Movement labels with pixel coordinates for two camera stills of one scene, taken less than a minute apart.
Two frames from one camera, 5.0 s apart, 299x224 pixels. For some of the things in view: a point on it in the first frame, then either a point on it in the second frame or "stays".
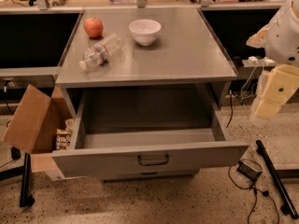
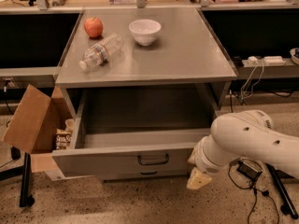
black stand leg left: x=25 y=197 stays
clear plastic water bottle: x=101 y=51 stays
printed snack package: x=64 y=139 stays
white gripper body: x=284 y=38 -> x=204 y=161
